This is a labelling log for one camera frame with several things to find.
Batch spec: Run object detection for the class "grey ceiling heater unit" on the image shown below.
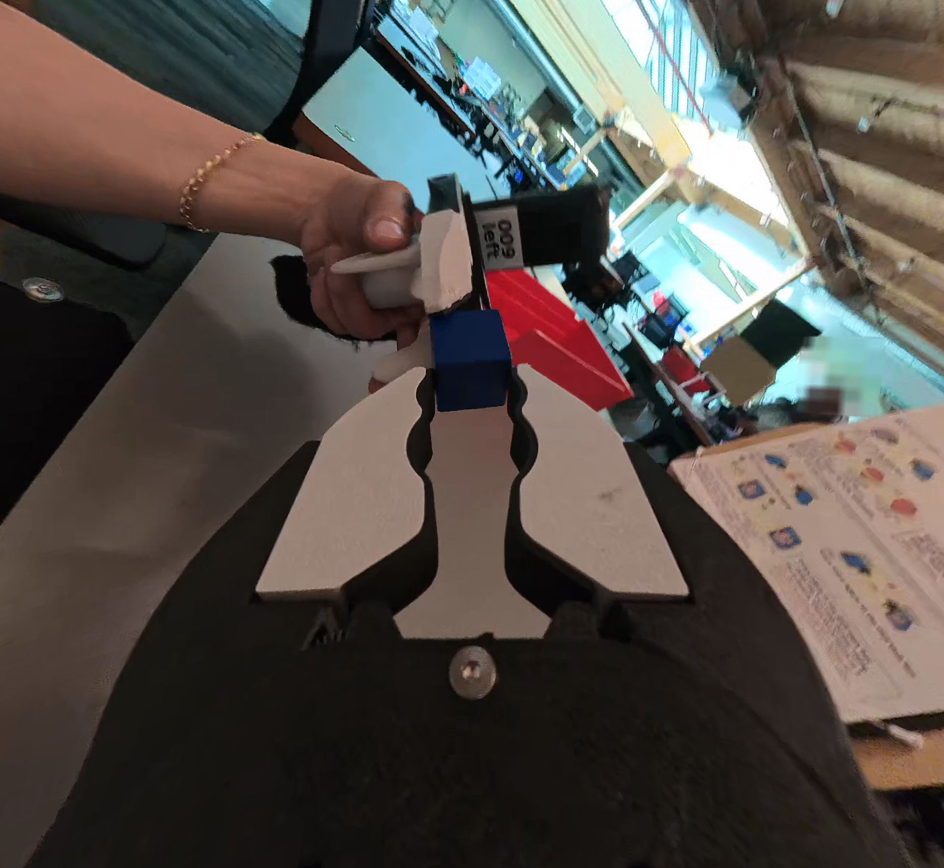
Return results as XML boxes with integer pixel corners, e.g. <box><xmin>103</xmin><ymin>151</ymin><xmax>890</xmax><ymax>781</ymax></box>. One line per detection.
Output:
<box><xmin>701</xmin><ymin>68</ymin><xmax>761</xmax><ymax>128</ymax></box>

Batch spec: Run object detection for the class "gold chain bracelet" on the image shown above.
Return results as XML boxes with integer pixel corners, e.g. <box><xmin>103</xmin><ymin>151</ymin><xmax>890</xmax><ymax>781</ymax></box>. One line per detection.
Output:
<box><xmin>179</xmin><ymin>133</ymin><xmax>265</xmax><ymax>233</ymax></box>

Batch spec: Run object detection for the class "black office chair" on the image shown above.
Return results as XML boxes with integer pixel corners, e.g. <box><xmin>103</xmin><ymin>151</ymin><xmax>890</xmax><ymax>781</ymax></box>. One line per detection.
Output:
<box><xmin>265</xmin><ymin>0</ymin><xmax>384</xmax><ymax>146</ymax></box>

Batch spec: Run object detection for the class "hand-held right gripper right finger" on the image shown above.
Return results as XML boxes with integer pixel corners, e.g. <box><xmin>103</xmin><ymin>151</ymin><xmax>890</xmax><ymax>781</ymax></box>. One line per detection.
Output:
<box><xmin>507</xmin><ymin>365</ymin><xmax>692</xmax><ymax>611</ymax></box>

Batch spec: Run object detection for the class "small dark blue object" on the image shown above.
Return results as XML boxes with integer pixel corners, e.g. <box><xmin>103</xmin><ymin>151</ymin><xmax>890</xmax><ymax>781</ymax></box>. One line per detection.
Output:
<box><xmin>430</xmin><ymin>309</ymin><xmax>513</xmax><ymax>413</ymax></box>

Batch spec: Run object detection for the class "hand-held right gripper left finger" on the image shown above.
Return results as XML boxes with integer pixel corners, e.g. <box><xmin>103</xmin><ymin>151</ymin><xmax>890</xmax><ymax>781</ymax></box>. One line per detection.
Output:
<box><xmin>254</xmin><ymin>367</ymin><xmax>440</xmax><ymax>614</ymax></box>

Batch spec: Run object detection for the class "red plastic bin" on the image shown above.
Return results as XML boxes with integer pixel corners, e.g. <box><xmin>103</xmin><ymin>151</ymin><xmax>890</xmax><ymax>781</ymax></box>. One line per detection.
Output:
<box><xmin>485</xmin><ymin>269</ymin><xmax>635</xmax><ymax>412</ymax></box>
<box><xmin>660</xmin><ymin>345</ymin><xmax>712</xmax><ymax>393</ymax></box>

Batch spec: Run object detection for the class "instruction sheet on board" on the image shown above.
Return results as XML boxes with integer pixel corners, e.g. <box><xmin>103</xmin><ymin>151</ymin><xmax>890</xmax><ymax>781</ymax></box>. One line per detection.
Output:
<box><xmin>667</xmin><ymin>422</ymin><xmax>944</xmax><ymax>791</ymax></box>

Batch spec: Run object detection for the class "white wood-edged table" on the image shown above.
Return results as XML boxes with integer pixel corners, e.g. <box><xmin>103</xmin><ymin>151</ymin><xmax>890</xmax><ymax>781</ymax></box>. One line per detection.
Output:
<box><xmin>295</xmin><ymin>46</ymin><xmax>510</xmax><ymax>198</ymax></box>

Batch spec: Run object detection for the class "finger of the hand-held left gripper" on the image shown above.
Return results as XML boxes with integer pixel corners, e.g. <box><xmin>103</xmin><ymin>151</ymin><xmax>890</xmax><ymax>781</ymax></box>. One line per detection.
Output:
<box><xmin>420</xmin><ymin>212</ymin><xmax>475</xmax><ymax>316</ymax></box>

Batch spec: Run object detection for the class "person's left hand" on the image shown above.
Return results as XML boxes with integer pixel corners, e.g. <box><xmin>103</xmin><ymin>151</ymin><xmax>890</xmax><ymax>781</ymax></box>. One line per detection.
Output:
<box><xmin>298</xmin><ymin>175</ymin><xmax>429</xmax><ymax>351</ymax></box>

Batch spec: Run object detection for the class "printed instruction sheet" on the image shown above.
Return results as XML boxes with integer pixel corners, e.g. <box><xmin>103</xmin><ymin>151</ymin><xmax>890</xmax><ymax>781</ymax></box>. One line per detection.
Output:
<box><xmin>675</xmin><ymin>407</ymin><xmax>944</xmax><ymax>722</ymax></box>

